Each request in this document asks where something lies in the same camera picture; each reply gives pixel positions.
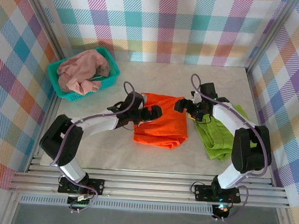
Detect orange shorts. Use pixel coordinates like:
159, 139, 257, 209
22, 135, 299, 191
132, 92, 191, 151

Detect lime green shorts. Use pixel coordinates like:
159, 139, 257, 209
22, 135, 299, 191
192, 101, 260, 164

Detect pink shorts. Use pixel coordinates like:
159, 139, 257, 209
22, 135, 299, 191
55, 47, 113, 98

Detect teal plastic basket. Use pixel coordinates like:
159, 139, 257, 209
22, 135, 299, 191
45, 42, 123, 106

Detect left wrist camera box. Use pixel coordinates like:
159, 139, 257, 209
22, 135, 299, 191
125, 92, 146, 109

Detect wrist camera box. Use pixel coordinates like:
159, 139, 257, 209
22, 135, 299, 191
197, 81, 219, 101
125, 92, 146, 109

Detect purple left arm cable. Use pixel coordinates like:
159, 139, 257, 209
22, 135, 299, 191
47, 76, 137, 217

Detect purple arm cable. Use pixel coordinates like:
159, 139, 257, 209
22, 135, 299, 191
47, 76, 137, 217
181, 74, 277, 224

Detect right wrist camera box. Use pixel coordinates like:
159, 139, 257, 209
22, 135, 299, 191
197, 81, 219, 101

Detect aluminium rail frame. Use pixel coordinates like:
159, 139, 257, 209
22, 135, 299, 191
7, 160, 291, 212

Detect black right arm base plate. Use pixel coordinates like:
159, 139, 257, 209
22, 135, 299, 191
193, 183, 242, 205

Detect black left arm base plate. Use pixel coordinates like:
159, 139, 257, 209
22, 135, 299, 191
57, 176, 106, 196

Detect grey slotted cable duct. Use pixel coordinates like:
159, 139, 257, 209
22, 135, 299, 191
18, 192, 215, 217

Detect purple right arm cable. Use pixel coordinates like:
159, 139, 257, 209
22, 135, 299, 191
181, 74, 277, 224

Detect aluminium upright post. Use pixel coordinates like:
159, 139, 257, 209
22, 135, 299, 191
14, 0, 73, 58
244, 0, 299, 76

